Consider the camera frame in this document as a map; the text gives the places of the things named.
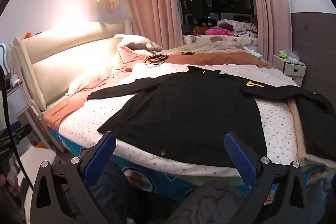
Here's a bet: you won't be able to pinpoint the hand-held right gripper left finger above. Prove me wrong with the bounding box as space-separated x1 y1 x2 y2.
30 131 117 224

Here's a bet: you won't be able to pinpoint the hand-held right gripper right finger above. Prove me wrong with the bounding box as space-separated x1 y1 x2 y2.
224 131 310 224

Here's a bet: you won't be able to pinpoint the black hooded jacket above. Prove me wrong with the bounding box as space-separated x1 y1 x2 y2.
87 66 315 169

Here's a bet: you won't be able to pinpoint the black twill garment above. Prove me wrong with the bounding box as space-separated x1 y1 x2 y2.
295 91 336 161

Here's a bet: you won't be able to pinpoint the person's left hand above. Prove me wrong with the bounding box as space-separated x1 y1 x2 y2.
5 165 20 194

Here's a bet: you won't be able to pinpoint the white chair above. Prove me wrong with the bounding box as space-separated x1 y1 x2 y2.
18 148 61 188

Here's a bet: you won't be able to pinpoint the grey white bedside cabinet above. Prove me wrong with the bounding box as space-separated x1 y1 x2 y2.
7 82 34 125

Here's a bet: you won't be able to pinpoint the white floral bedsheet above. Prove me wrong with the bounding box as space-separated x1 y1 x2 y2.
58 63 301 178

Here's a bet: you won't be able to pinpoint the blue cartoon bed cover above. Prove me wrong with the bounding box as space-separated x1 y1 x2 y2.
49 127 336 214

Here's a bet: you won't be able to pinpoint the person's grey patterned pants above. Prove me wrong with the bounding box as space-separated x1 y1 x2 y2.
88 160 254 224

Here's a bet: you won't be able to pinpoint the cream padded headboard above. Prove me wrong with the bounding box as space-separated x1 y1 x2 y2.
12 18 132 111

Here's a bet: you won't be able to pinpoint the pink orange blanket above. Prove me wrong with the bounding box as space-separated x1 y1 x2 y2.
43 46 275 130

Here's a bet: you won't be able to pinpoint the white nightstand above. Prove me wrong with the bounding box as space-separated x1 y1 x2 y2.
272 53 306 86

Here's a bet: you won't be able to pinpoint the white plush pillow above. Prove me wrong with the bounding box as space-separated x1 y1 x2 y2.
114 34 163 52

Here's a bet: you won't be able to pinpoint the bright pink garment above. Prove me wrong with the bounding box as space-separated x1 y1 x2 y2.
205 28 234 36

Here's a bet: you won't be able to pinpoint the floral patterned cloth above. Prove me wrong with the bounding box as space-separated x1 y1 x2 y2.
217 19 258 37

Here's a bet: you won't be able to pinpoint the brown plush toy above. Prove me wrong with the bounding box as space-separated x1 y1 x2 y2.
193 25 210 35

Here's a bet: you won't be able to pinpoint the black plush toy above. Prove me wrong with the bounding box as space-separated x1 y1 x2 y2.
196 18 218 29

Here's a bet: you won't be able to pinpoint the coiled black cable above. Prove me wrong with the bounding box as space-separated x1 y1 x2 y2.
144 53 171 65

